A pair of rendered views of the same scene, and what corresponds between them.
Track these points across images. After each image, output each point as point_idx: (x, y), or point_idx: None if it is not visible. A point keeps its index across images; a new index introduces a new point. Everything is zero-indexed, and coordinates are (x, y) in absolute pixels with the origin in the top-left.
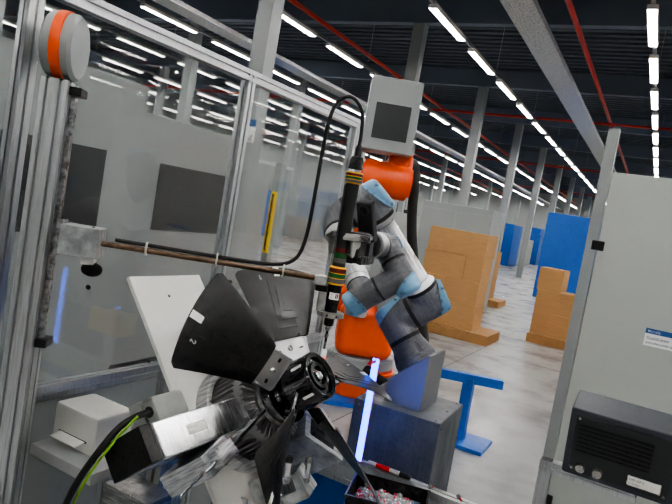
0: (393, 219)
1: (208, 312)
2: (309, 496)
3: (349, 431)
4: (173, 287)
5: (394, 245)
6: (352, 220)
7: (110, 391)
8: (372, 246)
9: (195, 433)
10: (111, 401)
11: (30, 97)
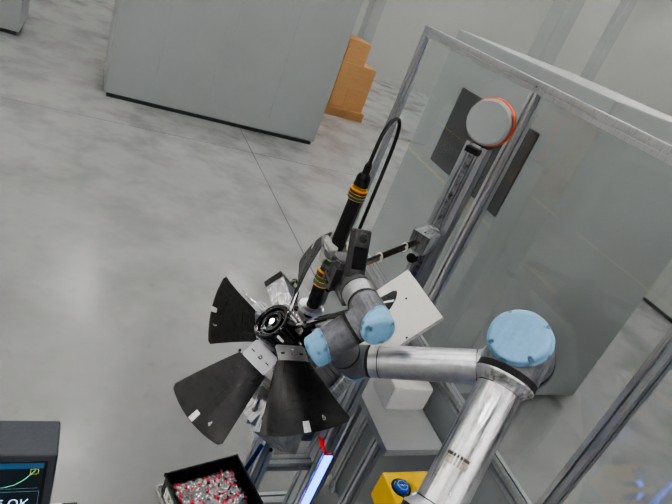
0: (491, 381)
1: (314, 246)
2: (243, 412)
3: None
4: (416, 299)
5: (354, 305)
6: (336, 229)
7: (452, 416)
8: (335, 272)
9: (277, 299)
10: (413, 386)
11: (499, 163)
